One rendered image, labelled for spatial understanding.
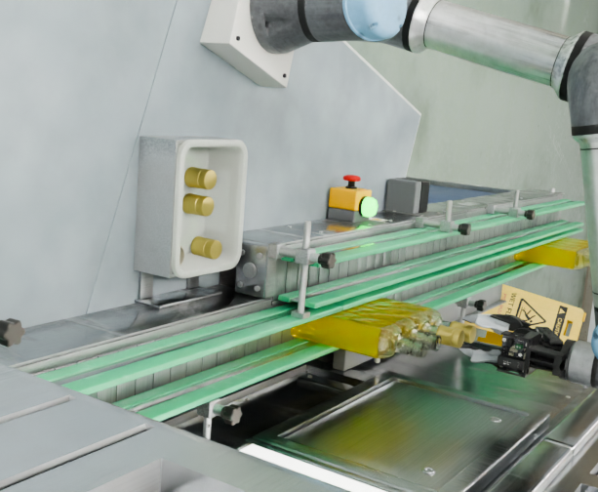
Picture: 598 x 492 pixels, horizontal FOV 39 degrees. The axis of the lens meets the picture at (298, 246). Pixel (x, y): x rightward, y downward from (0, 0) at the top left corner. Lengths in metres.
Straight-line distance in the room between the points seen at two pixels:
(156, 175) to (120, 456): 0.93
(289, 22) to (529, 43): 0.40
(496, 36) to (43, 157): 0.76
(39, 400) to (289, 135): 1.25
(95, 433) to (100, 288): 0.89
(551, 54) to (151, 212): 0.69
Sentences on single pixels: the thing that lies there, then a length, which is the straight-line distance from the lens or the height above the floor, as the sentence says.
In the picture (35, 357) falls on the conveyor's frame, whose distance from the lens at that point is 1.14.
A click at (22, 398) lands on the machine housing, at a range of 0.54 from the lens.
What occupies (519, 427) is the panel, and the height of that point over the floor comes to 1.30.
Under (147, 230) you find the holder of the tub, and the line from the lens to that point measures 1.38.
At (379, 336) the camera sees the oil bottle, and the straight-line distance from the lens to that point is 1.48.
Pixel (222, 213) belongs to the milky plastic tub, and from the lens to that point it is 1.48.
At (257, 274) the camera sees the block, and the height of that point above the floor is 0.86.
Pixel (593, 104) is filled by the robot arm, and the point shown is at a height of 1.38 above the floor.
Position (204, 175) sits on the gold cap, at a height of 0.81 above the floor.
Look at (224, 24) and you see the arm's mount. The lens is 1.46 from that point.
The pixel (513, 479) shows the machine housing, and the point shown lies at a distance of 1.36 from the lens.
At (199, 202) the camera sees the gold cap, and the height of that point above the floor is 0.81.
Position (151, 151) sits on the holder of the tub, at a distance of 1.36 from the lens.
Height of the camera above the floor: 1.71
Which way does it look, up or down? 32 degrees down
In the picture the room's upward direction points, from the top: 101 degrees clockwise
